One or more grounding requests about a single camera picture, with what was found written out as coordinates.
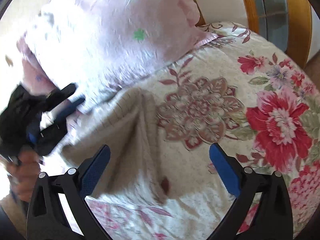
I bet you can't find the beige cable-knit sweater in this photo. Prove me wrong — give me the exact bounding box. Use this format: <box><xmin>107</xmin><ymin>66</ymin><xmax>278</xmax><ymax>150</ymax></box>
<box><xmin>57</xmin><ymin>88</ymin><xmax>167</xmax><ymax>206</ymax></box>

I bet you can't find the person's left hand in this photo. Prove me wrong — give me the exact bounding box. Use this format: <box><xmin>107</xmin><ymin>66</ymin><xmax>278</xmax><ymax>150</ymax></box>
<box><xmin>6</xmin><ymin>150</ymin><xmax>41</xmax><ymax>202</ymax></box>

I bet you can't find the pink floral left pillow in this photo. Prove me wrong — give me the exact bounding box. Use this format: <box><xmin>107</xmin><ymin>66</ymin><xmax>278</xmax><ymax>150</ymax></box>
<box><xmin>16</xmin><ymin>37</ymin><xmax>82</xmax><ymax>123</ymax></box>

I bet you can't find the pink lavender right pillow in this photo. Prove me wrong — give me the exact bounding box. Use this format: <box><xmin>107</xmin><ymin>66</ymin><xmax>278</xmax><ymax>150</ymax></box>
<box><xmin>17</xmin><ymin>0</ymin><xmax>217</xmax><ymax>102</ymax></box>

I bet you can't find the floral bed quilt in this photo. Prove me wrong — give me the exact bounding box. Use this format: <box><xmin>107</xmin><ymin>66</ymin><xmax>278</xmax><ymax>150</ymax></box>
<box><xmin>84</xmin><ymin>23</ymin><xmax>319</xmax><ymax>239</ymax></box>

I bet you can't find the wooden framed cabinet door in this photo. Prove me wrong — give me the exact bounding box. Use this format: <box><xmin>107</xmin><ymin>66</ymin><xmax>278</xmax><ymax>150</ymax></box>
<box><xmin>244</xmin><ymin>0</ymin><xmax>312</xmax><ymax>68</ymax></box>

